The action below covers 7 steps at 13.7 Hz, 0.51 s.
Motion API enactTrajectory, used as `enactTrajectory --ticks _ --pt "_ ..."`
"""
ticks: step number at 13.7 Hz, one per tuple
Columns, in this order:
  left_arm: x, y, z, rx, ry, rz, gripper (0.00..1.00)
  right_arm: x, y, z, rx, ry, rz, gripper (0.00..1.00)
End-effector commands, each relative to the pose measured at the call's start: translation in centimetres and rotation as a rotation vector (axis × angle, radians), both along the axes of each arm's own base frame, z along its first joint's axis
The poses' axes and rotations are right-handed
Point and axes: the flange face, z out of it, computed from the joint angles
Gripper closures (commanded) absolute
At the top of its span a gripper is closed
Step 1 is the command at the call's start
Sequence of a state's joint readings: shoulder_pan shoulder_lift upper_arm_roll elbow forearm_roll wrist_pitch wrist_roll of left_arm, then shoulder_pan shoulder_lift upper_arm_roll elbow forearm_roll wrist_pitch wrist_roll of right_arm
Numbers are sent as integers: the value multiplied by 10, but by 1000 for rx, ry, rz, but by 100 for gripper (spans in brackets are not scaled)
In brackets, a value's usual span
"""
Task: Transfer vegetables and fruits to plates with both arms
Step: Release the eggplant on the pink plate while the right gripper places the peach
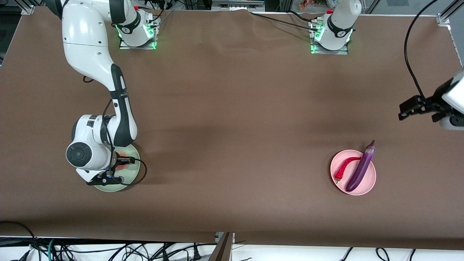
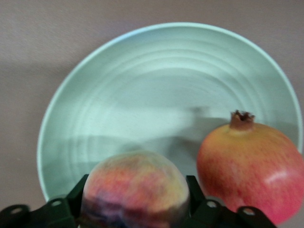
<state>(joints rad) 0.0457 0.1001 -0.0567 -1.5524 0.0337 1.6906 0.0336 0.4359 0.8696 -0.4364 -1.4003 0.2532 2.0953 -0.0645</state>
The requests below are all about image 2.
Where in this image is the pale green ribbed plate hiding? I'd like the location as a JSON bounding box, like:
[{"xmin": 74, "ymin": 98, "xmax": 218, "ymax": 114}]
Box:
[{"xmin": 37, "ymin": 22, "xmax": 300, "ymax": 207}]

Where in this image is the pink fuzzy peach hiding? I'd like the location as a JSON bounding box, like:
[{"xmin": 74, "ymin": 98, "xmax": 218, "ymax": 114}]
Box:
[{"xmin": 80, "ymin": 150, "xmax": 190, "ymax": 228}]

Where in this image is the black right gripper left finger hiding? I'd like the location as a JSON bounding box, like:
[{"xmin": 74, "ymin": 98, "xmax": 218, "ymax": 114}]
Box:
[{"xmin": 0, "ymin": 174, "xmax": 90, "ymax": 228}]

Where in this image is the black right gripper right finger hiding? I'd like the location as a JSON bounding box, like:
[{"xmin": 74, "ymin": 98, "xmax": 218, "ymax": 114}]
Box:
[{"xmin": 185, "ymin": 175, "xmax": 278, "ymax": 228}]

